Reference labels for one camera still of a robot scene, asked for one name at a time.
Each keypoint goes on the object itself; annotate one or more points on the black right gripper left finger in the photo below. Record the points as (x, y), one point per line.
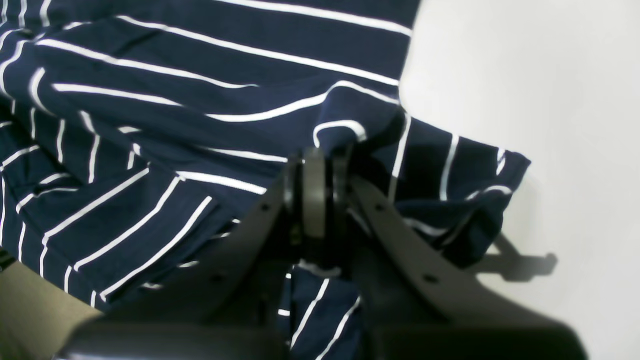
(226, 307)

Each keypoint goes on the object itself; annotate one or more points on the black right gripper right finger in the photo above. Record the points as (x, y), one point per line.
(415, 304)

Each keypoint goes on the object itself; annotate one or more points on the navy white striped T-shirt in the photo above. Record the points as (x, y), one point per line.
(136, 134)

